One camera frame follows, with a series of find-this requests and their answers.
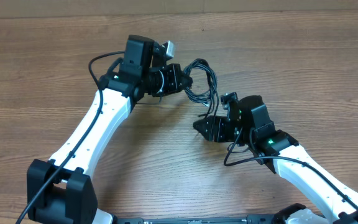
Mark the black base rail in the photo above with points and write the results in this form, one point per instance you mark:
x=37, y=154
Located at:
x=197, y=220

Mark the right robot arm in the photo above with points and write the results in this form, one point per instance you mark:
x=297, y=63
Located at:
x=248, y=123

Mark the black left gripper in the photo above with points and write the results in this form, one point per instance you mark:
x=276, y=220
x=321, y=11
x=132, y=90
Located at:
x=173, y=71

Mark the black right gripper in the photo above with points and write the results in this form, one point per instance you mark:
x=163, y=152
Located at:
x=215, y=127

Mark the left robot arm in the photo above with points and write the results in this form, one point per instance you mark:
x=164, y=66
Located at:
x=60, y=190

